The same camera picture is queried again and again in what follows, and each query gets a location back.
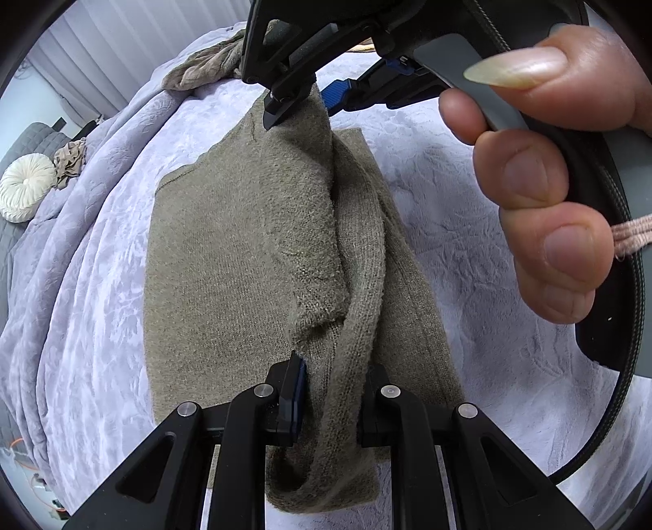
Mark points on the grey quilted headboard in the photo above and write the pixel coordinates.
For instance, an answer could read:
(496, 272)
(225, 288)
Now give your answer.
(20, 140)

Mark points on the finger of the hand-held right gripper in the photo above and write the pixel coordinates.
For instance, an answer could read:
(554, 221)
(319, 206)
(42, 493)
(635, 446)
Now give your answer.
(338, 97)
(277, 107)

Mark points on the lavender plush blanket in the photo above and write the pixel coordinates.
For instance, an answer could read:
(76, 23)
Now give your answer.
(484, 316)

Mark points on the light grey curtain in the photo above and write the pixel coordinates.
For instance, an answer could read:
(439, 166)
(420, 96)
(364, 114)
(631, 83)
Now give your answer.
(127, 56)

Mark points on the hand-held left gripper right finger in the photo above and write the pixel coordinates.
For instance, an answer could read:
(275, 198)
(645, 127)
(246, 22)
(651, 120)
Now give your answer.
(374, 420)

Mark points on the olive knit sweater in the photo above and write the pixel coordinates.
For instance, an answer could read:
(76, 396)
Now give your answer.
(229, 255)

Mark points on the person's right hand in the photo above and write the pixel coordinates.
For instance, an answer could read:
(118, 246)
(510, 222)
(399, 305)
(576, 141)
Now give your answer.
(535, 178)

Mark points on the brown ribbed knit garment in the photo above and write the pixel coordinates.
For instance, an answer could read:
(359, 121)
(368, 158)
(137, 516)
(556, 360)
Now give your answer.
(203, 69)

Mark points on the round white pleated cushion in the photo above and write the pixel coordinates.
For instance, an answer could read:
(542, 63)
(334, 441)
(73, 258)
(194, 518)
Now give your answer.
(23, 186)

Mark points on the small tan crumpled cloth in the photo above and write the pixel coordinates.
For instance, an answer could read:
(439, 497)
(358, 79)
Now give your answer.
(70, 160)

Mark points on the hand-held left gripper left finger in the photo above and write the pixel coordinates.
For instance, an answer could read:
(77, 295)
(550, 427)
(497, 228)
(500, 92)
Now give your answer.
(298, 402)

